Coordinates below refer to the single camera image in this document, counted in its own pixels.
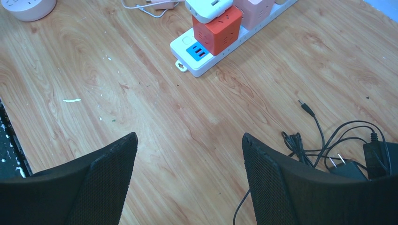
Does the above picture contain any red plug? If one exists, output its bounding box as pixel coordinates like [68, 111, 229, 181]
[192, 5, 242, 56]

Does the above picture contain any round pink socket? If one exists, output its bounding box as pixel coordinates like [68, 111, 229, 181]
[1, 0, 57, 22]

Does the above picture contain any black power adapter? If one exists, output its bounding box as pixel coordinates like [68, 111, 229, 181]
[282, 99, 366, 180]

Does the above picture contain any white long power strip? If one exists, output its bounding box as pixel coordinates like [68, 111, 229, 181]
[170, 0, 295, 77]

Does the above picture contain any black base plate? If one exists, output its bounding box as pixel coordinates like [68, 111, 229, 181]
[0, 103, 33, 180]

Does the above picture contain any black adapter at right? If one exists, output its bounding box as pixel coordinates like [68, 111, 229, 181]
[281, 120, 398, 181]

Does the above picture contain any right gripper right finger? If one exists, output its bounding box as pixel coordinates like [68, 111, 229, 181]
[242, 133, 398, 225]

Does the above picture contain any white plug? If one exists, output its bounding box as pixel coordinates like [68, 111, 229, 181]
[185, 0, 233, 24]

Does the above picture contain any pink plug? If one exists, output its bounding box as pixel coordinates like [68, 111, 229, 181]
[233, 0, 275, 30]

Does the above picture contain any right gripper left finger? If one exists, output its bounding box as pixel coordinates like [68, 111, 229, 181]
[0, 132, 138, 225]

